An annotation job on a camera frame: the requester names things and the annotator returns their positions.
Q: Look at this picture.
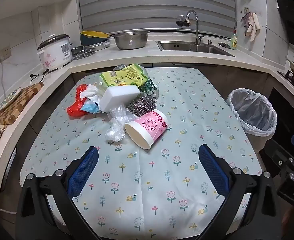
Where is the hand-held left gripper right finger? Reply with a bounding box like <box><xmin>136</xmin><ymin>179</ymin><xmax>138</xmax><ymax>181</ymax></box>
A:
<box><xmin>198</xmin><ymin>144</ymin><xmax>279</xmax><ymax>240</ymax></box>

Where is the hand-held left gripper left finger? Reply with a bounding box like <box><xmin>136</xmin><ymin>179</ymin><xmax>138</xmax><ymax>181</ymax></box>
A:
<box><xmin>16</xmin><ymin>146</ymin><xmax>105</xmax><ymax>240</ymax></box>

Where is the bin with white liner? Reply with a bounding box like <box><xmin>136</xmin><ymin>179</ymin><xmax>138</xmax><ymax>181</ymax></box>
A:
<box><xmin>226</xmin><ymin>88</ymin><xmax>277</xmax><ymax>153</ymax></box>

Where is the clear plastic bag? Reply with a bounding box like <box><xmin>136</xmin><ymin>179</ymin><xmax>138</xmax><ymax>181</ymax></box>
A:
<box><xmin>105</xmin><ymin>105</ymin><xmax>137</xmax><ymax>144</ymax></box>

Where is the red plastic bag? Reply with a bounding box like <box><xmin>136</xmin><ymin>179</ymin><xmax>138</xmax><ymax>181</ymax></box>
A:
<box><xmin>67</xmin><ymin>84</ymin><xmax>89</xmax><ymax>117</ymax></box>

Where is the light blue wrapper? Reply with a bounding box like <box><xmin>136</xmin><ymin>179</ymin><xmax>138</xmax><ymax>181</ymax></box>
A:
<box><xmin>81</xmin><ymin>99</ymin><xmax>101</xmax><ymax>113</ymax></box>

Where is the pink floral paper cup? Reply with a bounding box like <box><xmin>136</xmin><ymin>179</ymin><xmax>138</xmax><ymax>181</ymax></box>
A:
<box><xmin>124</xmin><ymin>109</ymin><xmax>169</xmax><ymax>150</ymax></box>

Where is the white sponge block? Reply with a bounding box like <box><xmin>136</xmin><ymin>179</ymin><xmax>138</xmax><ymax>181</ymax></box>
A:
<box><xmin>99</xmin><ymin>85</ymin><xmax>140</xmax><ymax>112</ymax></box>

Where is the steel wool scrubber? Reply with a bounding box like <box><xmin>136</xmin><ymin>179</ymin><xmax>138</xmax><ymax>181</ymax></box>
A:
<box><xmin>126</xmin><ymin>95</ymin><xmax>157</xmax><ymax>117</ymax></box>

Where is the dark green packet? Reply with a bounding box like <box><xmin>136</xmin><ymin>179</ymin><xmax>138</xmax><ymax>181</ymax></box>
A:
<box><xmin>138</xmin><ymin>78</ymin><xmax>160</xmax><ymax>99</ymax></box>

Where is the green yellow snack bag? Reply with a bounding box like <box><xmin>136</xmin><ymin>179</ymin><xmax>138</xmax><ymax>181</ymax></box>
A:
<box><xmin>99</xmin><ymin>64</ymin><xmax>149</xmax><ymax>87</ymax></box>

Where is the black built-in oven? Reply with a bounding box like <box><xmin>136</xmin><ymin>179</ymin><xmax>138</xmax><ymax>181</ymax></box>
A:
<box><xmin>271</xmin><ymin>86</ymin><xmax>294</xmax><ymax>150</ymax></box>

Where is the floral tablecloth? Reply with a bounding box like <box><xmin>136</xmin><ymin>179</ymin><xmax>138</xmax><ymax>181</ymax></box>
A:
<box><xmin>19</xmin><ymin>67</ymin><xmax>264</xmax><ymax>240</ymax></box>

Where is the gas stove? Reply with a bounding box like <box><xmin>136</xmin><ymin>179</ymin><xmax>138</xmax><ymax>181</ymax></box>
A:
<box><xmin>277</xmin><ymin>69</ymin><xmax>294</xmax><ymax>94</ymax></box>

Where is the grey kitchen cabinet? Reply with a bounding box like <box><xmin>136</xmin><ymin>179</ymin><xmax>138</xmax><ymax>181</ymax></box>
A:
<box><xmin>71</xmin><ymin>62</ymin><xmax>274</xmax><ymax>100</ymax></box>

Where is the wooden cutting board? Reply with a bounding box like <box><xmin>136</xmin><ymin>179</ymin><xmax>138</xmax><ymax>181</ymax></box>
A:
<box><xmin>0</xmin><ymin>82</ymin><xmax>44</xmax><ymax>125</ymax></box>

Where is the patterned plate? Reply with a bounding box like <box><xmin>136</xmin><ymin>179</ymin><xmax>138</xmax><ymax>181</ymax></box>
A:
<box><xmin>0</xmin><ymin>87</ymin><xmax>22</xmax><ymax>110</ymax></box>

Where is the green dish soap bottle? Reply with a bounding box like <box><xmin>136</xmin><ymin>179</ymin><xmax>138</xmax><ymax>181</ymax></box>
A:
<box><xmin>231</xmin><ymin>29</ymin><xmax>239</xmax><ymax>50</ymax></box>

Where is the white rice cooker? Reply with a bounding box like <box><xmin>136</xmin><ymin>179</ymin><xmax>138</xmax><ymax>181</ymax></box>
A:
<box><xmin>37</xmin><ymin>34</ymin><xmax>72</xmax><ymax>72</ymax></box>

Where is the stainless steel sink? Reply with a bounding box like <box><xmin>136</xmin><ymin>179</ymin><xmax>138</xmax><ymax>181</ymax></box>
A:
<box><xmin>156</xmin><ymin>40</ymin><xmax>235</xmax><ymax>57</ymax></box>

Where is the metal tray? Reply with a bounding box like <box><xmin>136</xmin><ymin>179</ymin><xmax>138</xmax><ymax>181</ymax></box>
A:
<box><xmin>86</xmin><ymin>40</ymin><xmax>110</xmax><ymax>52</ymax></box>

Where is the hanging beige cloth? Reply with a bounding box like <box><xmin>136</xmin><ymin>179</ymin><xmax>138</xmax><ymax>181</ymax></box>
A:
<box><xmin>241</xmin><ymin>12</ymin><xmax>260</xmax><ymax>42</ymax></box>

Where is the yellow blue bowl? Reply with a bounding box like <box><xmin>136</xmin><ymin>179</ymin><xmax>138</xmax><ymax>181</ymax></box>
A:
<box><xmin>80</xmin><ymin>31</ymin><xmax>110</xmax><ymax>47</ymax></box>

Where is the steel colander bowl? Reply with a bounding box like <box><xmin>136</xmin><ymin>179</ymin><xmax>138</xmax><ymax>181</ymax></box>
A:
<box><xmin>111</xmin><ymin>31</ymin><xmax>150</xmax><ymax>50</ymax></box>

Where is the chrome faucet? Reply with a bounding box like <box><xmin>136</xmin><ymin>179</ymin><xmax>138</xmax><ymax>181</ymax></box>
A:
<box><xmin>177</xmin><ymin>10</ymin><xmax>205</xmax><ymax>46</ymax></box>

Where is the grey window blind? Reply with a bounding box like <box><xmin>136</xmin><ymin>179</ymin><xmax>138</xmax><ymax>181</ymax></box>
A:
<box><xmin>77</xmin><ymin>0</ymin><xmax>237</xmax><ymax>32</ymax></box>

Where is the white cable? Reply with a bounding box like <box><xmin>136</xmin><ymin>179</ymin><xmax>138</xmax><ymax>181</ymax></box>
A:
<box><xmin>0</xmin><ymin>205</ymin><xmax>17</xmax><ymax>215</ymax></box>

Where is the black power cable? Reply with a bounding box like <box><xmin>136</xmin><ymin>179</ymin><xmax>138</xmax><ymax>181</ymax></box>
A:
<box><xmin>29</xmin><ymin>68</ymin><xmax>50</xmax><ymax>87</ymax></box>

